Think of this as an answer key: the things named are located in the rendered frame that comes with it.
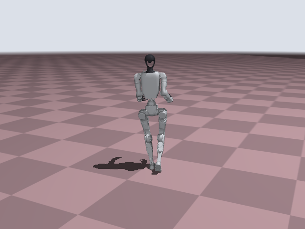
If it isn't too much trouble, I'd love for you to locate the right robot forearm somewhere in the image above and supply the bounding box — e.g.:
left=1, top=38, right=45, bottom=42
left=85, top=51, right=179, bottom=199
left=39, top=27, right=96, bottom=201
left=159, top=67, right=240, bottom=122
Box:
left=164, top=90, right=173, bottom=103

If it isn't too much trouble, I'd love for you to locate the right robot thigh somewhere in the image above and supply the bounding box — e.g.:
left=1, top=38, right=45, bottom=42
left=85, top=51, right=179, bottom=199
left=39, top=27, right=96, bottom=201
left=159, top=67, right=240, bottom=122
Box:
left=157, top=108, right=167, bottom=142

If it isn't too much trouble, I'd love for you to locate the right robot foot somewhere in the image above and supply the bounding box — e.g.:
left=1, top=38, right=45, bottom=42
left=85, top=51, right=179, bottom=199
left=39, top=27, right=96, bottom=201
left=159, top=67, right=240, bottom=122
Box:
left=155, top=161, right=162, bottom=171

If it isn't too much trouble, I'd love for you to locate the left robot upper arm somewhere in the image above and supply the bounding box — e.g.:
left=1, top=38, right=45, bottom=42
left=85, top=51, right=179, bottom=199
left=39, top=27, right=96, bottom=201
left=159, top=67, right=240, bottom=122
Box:
left=134, top=73, right=143, bottom=97

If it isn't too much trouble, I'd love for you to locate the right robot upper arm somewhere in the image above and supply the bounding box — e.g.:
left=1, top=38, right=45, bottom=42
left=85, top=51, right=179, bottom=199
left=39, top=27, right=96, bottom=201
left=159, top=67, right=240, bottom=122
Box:
left=159, top=73, right=167, bottom=96

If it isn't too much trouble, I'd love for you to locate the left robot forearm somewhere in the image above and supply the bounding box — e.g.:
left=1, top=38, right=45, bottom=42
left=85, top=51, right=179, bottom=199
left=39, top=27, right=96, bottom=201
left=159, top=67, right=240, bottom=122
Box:
left=136, top=92, right=142, bottom=102

